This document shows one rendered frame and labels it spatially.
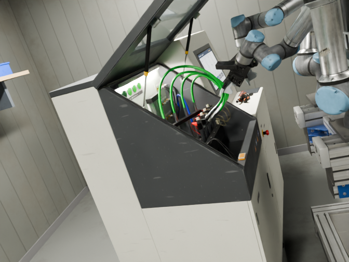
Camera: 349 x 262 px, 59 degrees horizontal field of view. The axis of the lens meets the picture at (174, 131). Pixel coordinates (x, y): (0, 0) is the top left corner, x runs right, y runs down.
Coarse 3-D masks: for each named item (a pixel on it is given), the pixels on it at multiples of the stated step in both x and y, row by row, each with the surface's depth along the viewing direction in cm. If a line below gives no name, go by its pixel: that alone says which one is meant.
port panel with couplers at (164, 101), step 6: (156, 84) 196; (162, 84) 204; (156, 90) 195; (162, 90) 203; (162, 96) 201; (162, 102) 199; (168, 102) 209; (168, 108) 207; (168, 114) 206; (168, 120) 204
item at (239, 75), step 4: (236, 60) 147; (240, 64) 146; (240, 68) 149; (244, 68) 148; (248, 68) 147; (232, 72) 151; (236, 72) 152; (240, 72) 151; (244, 72) 149; (232, 76) 153; (236, 76) 151; (240, 76) 150; (244, 76) 151; (232, 80) 154; (236, 80) 153; (240, 80) 151; (236, 84) 153; (240, 84) 152
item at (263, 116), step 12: (192, 36) 222; (204, 36) 248; (168, 48) 200; (180, 48) 198; (192, 48) 211; (156, 60) 206; (168, 60) 203; (180, 60) 200; (192, 60) 202; (204, 84) 203; (264, 96) 257; (264, 108) 243; (264, 120) 232; (264, 144) 211; (276, 156) 263; (276, 168) 249; (276, 180) 236; (276, 192) 225
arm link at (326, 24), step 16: (304, 0) 106; (320, 0) 101; (336, 0) 103; (320, 16) 104; (336, 16) 103; (320, 32) 106; (336, 32) 105; (320, 48) 109; (336, 48) 106; (320, 64) 112; (336, 64) 108; (320, 80) 113; (336, 80) 108; (320, 96) 113; (336, 96) 108; (336, 112) 112
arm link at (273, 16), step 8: (288, 0) 150; (296, 0) 150; (272, 8) 149; (280, 8) 148; (288, 8) 149; (296, 8) 151; (264, 16) 149; (272, 16) 145; (280, 16) 146; (264, 24) 152; (272, 24) 148
